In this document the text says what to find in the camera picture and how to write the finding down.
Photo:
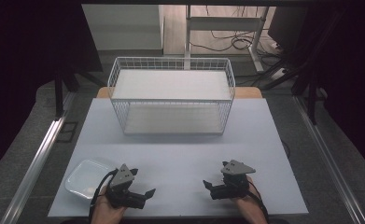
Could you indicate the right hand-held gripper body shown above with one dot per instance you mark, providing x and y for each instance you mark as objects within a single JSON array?
[{"x": 233, "y": 183}]

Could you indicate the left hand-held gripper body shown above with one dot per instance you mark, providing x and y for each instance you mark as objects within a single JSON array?
[{"x": 122, "y": 179}]

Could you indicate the person's right hand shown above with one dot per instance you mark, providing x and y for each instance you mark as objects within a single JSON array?
[{"x": 252, "y": 196}]

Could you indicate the person's left hand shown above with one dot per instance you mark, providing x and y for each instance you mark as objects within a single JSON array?
[{"x": 104, "y": 210}]

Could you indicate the clear plastic tray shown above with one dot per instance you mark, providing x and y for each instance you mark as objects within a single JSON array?
[{"x": 85, "y": 179}]

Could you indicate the white power strip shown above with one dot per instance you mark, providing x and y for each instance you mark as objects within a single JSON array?
[{"x": 278, "y": 74}]

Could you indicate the black metal stand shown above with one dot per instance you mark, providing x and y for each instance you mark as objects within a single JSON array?
[
  {"x": 311, "y": 99},
  {"x": 58, "y": 93}
]

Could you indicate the dark monitor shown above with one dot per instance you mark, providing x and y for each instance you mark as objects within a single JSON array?
[{"x": 287, "y": 26}]

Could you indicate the dark curtain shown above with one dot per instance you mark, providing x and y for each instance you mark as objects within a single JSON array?
[
  {"x": 351, "y": 62},
  {"x": 21, "y": 62}
]

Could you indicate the aluminium rail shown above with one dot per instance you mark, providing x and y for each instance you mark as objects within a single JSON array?
[
  {"x": 329, "y": 161},
  {"x": 37, "y": 161}
]

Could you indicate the white desk frame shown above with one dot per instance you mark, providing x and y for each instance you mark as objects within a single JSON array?
[{"x": 223, "y": 23}]

